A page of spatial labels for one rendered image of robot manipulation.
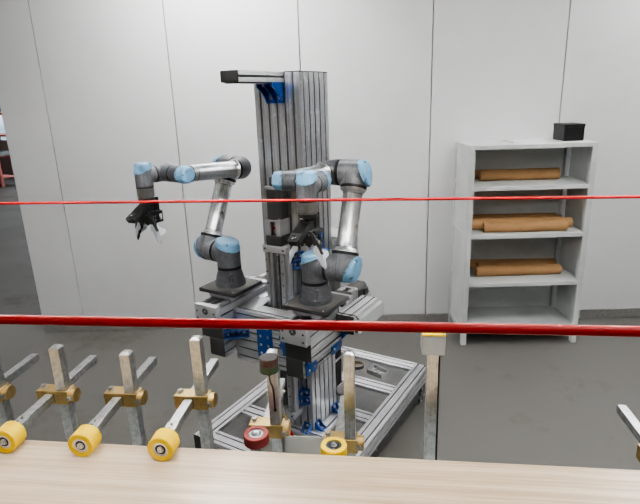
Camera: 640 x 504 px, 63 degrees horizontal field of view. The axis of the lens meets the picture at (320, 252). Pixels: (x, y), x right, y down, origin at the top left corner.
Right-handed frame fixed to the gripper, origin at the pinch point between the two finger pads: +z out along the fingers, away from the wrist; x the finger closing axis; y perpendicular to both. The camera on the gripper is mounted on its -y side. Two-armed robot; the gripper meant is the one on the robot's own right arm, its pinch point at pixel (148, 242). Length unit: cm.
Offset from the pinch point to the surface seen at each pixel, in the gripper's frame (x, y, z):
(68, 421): -22, -63, 47
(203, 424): -67, -43, 46
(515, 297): -109, 288, 110
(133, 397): -46, -53, 36
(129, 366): -46, -53, 24
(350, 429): -113, -23, 45
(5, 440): -29, -87, 37
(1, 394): -2, -73, 36
